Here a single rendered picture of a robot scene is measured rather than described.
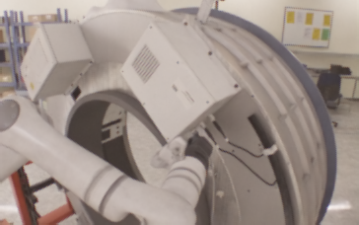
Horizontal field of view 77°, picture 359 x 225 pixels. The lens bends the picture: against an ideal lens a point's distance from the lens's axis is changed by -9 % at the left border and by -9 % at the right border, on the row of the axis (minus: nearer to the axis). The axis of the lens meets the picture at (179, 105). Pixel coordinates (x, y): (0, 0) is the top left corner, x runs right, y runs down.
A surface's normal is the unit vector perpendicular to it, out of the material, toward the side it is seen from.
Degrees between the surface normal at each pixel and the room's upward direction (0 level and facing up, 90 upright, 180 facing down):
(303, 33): 90
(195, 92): 90
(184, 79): 90
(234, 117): 90
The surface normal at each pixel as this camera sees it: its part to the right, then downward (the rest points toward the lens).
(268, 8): 0.04, 0.31
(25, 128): 0.07, -0.40
